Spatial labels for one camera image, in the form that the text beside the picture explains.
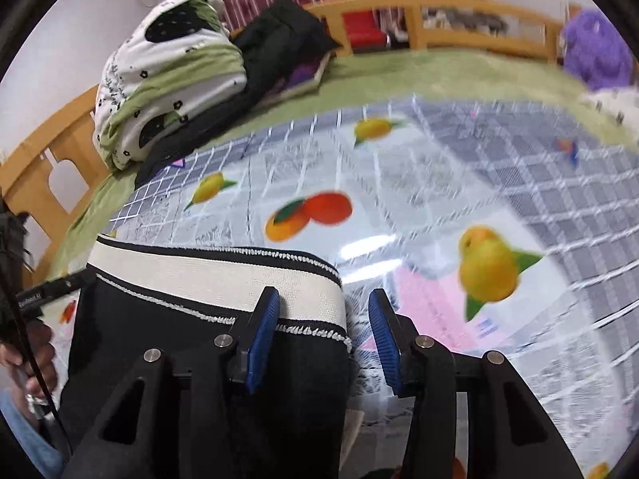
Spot green bed sheet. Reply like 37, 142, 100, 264
47, 50, 639, 285

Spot person's blue jeans leg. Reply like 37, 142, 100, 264
0, 389, 67, 479

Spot black cable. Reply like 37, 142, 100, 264
0, 200, 73, 457

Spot purple cushion with white edge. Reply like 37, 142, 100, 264
284, 52, 333, 95

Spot grey checked sheet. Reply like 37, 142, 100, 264
107, 92, 639, 320

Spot black pants with white stripe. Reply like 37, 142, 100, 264
60, 234, 353, 479

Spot red chair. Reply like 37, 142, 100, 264
322, 0, 390, 53

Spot grey clutter pile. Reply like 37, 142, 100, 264
422, 4, 506, 32

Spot white green floral quilt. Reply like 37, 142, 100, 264
92, 0, 248, 170

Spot wooden bed frame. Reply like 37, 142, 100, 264
0, 0, 582, 265

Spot white plush toy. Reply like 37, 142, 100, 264
579, 85, 639, 127

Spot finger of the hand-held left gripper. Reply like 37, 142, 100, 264
42, 269, 97, 305

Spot person's left hand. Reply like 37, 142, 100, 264
0, 318, 57, 406

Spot black jacket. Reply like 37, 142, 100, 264
132, 0, 343, 185

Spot purple plush toy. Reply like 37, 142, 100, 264
559, 7, 637, 93

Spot fruit print plastic tablecloth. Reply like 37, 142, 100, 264
50, 105, 630, 479

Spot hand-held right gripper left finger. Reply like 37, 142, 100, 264
62, 287, 281, 479

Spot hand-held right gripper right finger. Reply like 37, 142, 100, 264
367, 288, 586, 479

